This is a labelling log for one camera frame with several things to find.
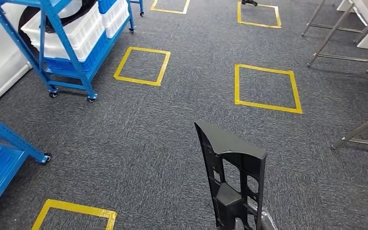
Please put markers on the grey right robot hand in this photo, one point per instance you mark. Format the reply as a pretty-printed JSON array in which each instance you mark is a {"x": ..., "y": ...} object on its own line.
[{"x": 268, "y": 222}]

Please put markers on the blue plastic crate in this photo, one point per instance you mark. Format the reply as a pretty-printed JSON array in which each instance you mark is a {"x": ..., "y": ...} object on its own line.
[
  {"x": 88, "y": 60},
  {"x": 106, "y": 4}
]

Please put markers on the yellow floor tape square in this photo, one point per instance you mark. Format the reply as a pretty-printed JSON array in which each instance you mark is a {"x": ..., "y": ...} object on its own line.
[
  {"x": 239, "y": 16},
  {"x": 76, "y": 208},
  {"x": 168, "y": 11}
]

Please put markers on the blue metal shelf cart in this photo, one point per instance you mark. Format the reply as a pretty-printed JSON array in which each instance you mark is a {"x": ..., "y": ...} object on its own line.
[
  {"x": 141, "y": 6},
  {"x": 76, "y": 68},
  {"x": 0, "y": 177}
]

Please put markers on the stainless steel workbench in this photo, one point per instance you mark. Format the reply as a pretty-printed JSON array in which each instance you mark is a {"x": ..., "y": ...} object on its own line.
[{"x": 330, "y": 35}]

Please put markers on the white plastic bin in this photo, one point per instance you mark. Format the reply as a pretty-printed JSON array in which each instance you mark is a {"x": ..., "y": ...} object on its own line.
[
  {"x": 76, "y": 35},
  {"x": 117, "y": 19}
]

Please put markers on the black plastic plate frame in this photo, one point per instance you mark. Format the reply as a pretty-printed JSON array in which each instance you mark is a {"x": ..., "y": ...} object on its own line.
[{"x": 231, "y": 143}]

